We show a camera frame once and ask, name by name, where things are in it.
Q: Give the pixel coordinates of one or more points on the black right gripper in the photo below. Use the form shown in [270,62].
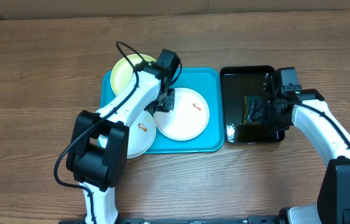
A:
[260,116]

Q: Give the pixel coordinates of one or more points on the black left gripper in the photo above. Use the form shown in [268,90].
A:
[168,106]

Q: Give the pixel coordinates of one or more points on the white plate with stain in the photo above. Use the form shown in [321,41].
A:
[188,119]

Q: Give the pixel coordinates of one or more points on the green yellow sponge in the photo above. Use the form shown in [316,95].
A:
[252,108]

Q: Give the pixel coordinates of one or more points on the yellow-green plate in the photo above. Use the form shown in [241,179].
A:
[122,72]

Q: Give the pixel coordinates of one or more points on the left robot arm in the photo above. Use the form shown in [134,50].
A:
[97,154]

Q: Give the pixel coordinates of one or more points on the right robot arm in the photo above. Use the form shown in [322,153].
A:
[307,111]

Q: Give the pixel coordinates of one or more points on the black water tray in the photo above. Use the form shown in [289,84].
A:
[236,84]

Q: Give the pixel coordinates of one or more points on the blue plastic tray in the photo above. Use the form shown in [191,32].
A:
[206,82]

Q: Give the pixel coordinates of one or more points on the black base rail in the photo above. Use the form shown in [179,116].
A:
[254,219]

